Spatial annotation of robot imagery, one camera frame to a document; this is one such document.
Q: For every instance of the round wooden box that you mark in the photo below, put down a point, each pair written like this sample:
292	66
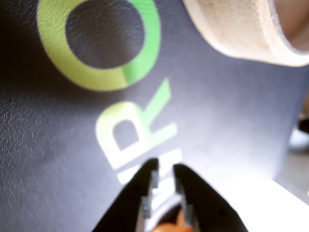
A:
241	31

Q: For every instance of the dark blue logo mat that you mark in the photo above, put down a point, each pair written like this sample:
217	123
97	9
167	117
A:
60	120

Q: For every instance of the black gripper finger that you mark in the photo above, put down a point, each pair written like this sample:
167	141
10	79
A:
125	207
210	207

